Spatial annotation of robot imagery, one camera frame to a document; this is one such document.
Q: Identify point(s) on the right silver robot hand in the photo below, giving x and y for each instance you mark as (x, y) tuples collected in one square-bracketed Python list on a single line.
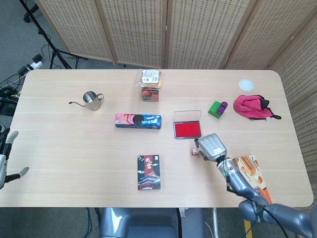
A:
[(213, 147)]

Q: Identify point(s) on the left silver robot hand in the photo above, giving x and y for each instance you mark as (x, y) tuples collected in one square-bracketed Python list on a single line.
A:
[(3, 161)]

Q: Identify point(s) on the red white stamp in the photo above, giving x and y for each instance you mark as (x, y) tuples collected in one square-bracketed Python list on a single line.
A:
[(194, 151)]

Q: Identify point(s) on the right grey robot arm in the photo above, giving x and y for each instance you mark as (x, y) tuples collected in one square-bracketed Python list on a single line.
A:
[(242, 183)]

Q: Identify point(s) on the red ink pad clear lid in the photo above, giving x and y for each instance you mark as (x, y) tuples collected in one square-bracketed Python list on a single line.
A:
[(187, 130)]

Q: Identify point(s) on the green toy block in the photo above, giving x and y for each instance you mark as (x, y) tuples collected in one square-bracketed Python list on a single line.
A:
[(213, 109)]

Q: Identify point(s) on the purple toy block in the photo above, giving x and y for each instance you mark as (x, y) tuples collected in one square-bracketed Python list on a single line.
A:
[(223, 106)]

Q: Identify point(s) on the orange snack box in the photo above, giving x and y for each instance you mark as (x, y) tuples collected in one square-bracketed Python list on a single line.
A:
[(258, 174)]

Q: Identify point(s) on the pink towel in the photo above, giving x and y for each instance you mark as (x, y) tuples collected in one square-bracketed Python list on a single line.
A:
[(247, 105)]

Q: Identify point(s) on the dark palace print box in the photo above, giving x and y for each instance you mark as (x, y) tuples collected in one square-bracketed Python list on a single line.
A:
[(148, 173)]

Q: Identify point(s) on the white round disc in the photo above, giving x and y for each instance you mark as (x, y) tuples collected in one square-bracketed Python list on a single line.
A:
[(246, 84)]

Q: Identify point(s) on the white table leg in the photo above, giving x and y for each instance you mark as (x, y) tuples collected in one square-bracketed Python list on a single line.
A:
[(215, 221)]

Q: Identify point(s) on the blue cookie box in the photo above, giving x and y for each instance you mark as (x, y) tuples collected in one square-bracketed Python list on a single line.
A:
[(138, 121)]

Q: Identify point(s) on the bagged sliced cake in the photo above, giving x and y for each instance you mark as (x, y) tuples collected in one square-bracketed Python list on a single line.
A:
[(149, 78)]

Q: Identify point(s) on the grey robot torso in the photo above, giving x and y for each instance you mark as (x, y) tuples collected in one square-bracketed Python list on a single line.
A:
[(148, 223)]

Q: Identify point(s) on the white power strip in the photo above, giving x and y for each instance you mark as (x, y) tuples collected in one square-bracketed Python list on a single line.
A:
[(34, 65)]

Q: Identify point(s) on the steel gooseneck pitcher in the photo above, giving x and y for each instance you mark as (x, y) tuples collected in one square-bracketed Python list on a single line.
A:
[(92, 101)]

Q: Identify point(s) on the black tripod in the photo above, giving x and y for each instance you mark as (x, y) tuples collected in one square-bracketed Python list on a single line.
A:
[(53, 48)]

